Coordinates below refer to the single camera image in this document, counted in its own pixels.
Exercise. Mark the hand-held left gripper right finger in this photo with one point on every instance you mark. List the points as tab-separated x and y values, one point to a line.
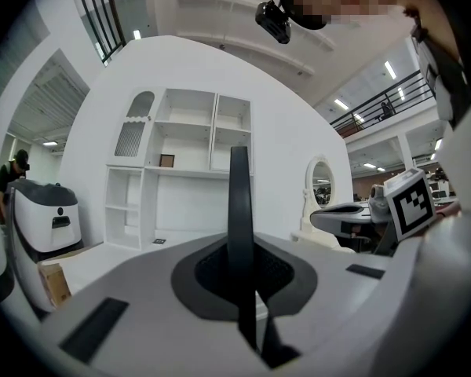
276	353

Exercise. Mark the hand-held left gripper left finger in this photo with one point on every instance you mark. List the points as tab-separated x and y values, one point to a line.
241	210

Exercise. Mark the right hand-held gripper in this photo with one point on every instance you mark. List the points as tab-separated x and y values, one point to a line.
410	206

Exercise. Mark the small brown picture frame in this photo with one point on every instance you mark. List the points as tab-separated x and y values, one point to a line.
167	160

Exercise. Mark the white shelf cabinet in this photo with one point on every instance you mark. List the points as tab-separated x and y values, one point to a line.
188	147

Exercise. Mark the white oval vanity mirror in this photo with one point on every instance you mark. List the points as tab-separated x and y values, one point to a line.
322	183

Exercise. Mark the small black flat tile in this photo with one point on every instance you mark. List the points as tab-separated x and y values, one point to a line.
159	241

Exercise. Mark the black balcony railing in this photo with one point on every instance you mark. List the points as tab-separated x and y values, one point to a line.
384	106

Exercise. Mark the ceiling light panel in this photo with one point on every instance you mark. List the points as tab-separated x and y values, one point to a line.
340	103
390	70
50	143
137	34

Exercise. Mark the white table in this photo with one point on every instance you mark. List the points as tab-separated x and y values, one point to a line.
114	257

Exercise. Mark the person's black white shirt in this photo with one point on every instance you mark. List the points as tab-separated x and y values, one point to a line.
451	77

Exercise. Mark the white and black machine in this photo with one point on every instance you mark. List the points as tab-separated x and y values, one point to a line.
47	214

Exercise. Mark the cardboard box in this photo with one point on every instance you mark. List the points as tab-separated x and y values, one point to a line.
55	285

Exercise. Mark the black head camera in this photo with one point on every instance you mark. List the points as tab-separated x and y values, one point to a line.
272	20

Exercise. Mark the black window frame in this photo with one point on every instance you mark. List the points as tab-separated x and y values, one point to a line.
100	14

